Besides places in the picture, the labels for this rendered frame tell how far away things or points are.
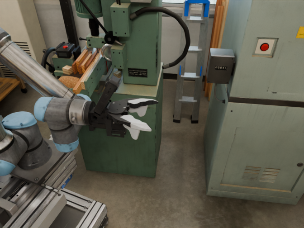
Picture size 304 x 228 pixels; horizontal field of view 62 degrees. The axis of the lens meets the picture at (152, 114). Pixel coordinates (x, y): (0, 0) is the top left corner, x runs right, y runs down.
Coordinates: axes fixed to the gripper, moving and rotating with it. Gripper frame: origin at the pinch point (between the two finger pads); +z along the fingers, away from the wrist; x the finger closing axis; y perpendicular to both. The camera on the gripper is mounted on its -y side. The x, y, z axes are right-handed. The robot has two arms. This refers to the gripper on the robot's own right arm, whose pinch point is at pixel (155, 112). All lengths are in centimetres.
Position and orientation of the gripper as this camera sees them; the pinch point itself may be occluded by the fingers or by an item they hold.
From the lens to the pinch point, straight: 71.3
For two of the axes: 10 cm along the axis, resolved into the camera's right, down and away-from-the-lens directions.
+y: -0.2, 8.5, 5.2
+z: 9.9, 0.9, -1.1
